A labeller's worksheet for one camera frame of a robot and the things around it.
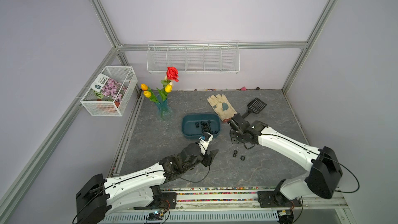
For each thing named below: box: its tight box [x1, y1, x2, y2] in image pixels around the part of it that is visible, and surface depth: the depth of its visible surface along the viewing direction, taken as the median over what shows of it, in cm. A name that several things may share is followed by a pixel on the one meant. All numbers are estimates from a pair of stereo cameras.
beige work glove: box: [207, 93, 238, 122], surface depth 114 cm
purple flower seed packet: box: [90, 73, 128, 103], surface depth 75 cm
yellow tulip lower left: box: [143, 90, 152, 98], surface depth 80 cm
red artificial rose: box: [166, 66, 180, 82], surface depth 78 cm
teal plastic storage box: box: [181, 113, 221, 140], surface depth 103 cm
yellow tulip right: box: [164, 84, 173, 93], surface depth 84 cm
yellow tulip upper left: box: [140, 82, 149, 91], surface depth 83 cm
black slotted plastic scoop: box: [242, 97, 267, 119], surface depth 112 cm
